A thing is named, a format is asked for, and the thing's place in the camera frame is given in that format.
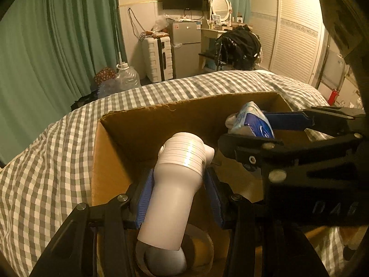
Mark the tape roll in box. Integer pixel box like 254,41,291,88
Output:
135,224,214,276

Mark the wooden chair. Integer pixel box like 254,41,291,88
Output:
197,51,223,71

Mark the brown cardboard box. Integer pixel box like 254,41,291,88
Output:
90,90,361,277

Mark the blue white tissue pack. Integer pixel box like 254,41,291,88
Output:
225,101,275,139

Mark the red fire extinguisher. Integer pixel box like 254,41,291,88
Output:
328,89,339,106

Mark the oval vanity mirror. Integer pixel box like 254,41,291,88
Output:
211,0,231,23

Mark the silver mini fridge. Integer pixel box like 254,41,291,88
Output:
170,21,201,79

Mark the grey white checkered bedspread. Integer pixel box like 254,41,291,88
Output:
0,69,347,277

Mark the white sliding wardrobe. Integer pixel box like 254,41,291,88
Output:
250,0,324,84

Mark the green curtain left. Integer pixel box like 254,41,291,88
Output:
1,0,126,163

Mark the white suitcase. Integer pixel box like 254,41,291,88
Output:
141,36,173,83

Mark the white spray bottle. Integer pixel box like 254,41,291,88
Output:
138,132,214,251

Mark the clear water jug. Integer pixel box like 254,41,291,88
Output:
115,62,141,91

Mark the red patterned bag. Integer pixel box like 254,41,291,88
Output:
94,67,116,86

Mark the white vanity desk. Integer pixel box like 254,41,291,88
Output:
201,28,226,53

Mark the black jacket on chair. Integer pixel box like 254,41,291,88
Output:
214,25,262,71

